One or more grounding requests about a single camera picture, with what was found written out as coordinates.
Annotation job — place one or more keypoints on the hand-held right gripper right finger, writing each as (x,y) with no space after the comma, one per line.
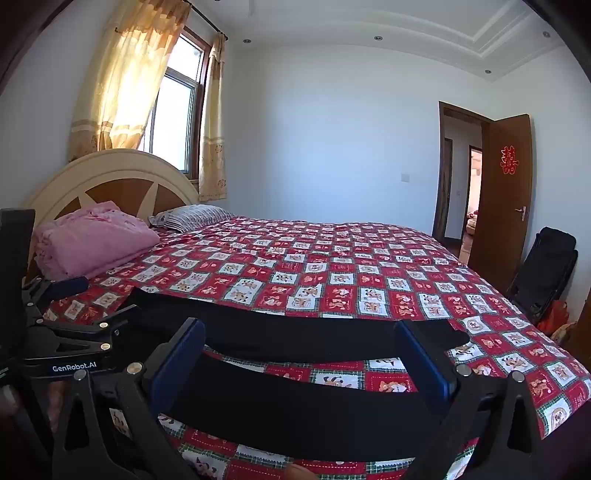
(425,362)

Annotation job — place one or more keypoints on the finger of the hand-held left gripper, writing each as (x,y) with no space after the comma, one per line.
(69,330)
(67,286)

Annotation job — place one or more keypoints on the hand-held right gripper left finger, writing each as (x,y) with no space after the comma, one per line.
(178,357)

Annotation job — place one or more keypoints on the black pants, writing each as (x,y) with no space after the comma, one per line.
(300,339)

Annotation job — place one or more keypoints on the pink folded blanket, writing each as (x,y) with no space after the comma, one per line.
(92,240)

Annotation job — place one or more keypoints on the cream wooden headboard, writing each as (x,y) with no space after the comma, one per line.
(115,168)

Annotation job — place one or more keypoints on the red printed bedspread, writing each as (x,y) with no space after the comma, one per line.
(323,277)

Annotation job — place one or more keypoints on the red plastic bag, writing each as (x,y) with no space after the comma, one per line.
(553,318)

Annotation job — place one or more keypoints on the striped pillow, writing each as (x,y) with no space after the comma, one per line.
(194,217)

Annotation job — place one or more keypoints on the patterned bag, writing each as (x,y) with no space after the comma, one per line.
(564,331)

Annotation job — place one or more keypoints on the black folding chair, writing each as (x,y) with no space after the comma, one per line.
(549,263)

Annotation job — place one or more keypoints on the wooden cabinet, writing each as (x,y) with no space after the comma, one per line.
(584,323)

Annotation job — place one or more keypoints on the brown wooden door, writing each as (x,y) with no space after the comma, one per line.
(501,217)

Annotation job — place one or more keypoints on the window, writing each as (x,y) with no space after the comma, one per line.
(178,120)

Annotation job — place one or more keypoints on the wide yellow curtain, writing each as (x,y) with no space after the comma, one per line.
(124,78)

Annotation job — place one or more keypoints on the red paper door decoration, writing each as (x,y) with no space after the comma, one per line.
(509,160)

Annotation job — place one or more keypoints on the dark curtain rod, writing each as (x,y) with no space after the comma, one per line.
(203,17)

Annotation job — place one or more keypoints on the brown door frame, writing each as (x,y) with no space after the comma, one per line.
(442,175)

